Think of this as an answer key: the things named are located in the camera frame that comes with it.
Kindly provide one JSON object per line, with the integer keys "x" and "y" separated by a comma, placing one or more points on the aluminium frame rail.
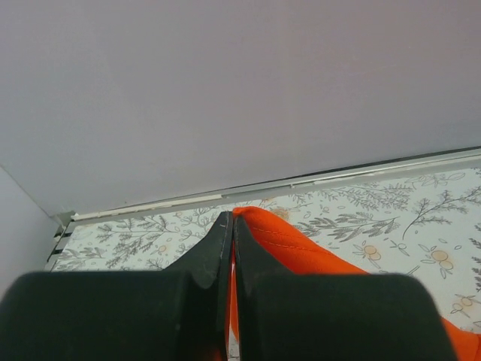
{"x": 263, "y": 188}

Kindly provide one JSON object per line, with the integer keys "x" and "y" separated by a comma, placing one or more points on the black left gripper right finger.
{"x": 284, "y": 316}

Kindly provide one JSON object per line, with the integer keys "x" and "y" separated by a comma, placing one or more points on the floral patterned table mat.
{"x": 446, "y": 261}

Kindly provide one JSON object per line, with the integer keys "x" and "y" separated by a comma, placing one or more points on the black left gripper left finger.
{"x": 178, "y": 313}

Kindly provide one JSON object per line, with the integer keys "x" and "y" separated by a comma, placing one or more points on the orange t shirt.
{"x": 302, "y": 256}

